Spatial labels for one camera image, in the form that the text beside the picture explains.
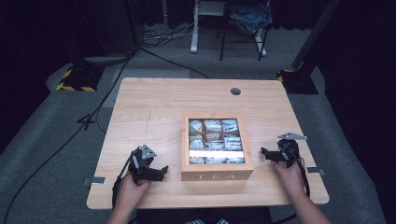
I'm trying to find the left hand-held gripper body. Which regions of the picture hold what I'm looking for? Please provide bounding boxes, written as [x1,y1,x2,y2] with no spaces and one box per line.
[128,144,158,183]

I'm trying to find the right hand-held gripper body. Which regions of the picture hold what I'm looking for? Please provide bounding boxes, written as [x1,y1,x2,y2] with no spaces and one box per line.
[276,132,308,169]

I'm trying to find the wooden tea box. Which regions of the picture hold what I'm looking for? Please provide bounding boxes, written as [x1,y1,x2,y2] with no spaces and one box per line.
[180,112,255,182]

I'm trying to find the person's right hand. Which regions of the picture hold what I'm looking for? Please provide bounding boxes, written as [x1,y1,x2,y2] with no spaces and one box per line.
[269,157,307,198]

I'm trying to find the person's left hand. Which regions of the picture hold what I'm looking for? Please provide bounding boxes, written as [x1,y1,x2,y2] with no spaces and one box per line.
[116,176,152,211]

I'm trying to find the grey tape piece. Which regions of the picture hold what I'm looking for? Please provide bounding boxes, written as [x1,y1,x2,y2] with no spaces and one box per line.
[305,166,327,176]
[82,175,106,187]

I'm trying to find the group of tea bags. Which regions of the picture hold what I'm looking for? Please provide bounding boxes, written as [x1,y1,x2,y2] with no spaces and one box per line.
[188,119,246,165]

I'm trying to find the person's dark trousers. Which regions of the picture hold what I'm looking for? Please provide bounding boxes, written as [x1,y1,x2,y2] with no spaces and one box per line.
[135,206,274,224]

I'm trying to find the black yellow striped stand base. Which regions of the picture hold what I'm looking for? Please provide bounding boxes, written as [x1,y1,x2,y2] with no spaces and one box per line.
[55,63,106,93]

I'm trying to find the black stand pole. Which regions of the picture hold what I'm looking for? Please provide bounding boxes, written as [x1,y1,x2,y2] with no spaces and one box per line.
[291,0,342,71]

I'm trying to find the black chair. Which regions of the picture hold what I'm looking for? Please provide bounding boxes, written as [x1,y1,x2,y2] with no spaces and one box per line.
[217,0,273,63]

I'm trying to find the blue cloth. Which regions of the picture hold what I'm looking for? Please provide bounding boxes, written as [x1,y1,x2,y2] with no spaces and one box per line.
[229,2,274,34]

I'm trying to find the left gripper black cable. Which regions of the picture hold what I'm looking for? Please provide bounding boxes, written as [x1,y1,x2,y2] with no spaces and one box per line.
[111,153,135,209]

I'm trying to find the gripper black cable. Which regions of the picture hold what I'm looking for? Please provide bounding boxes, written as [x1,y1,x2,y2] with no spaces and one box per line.
[286,148,311,199]
[111,153,135,209]

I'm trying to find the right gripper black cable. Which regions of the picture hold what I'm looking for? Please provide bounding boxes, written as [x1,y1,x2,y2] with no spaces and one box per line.
[286,148,311,199]

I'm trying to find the long black floor cable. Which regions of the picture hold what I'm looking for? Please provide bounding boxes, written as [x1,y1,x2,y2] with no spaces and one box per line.
[1,46,138,224]

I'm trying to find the bundle of floor cables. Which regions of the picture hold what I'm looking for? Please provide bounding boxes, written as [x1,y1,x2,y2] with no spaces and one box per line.
[139,21,200,49]

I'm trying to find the white desk frame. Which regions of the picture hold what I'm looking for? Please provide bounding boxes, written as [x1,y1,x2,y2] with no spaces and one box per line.
[190,0,268,58]

